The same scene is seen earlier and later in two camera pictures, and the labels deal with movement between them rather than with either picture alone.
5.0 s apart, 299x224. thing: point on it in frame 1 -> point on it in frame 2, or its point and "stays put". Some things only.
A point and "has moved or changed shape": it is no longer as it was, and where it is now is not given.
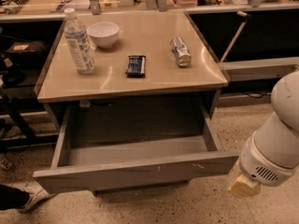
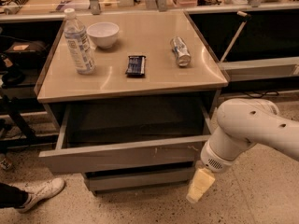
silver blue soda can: [180, 51] stays put
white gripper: [261, 164] -> [212, 160]
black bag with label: [26, 53] stays put
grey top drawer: [103, 146] has moved or changed shape
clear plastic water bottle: [78, 43] stays put
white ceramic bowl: [103, 34] stays put
